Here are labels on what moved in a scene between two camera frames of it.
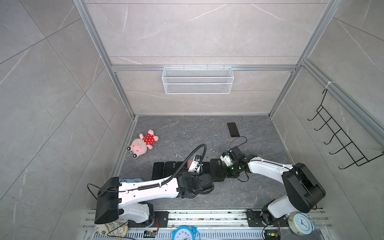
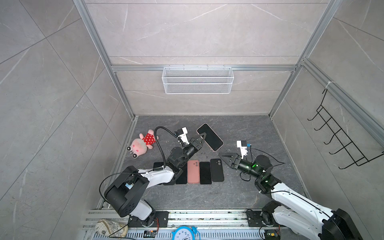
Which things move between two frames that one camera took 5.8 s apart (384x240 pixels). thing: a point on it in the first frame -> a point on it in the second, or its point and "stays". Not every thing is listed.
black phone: x=206 y=167 stays
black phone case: x=217 y=170 stays
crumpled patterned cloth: x=115 y=229 stays
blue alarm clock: x=185 y=233 stays
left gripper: x=202 y=175 -> x=192 y=144
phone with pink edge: x=233 y=129 -> x=214 y=142
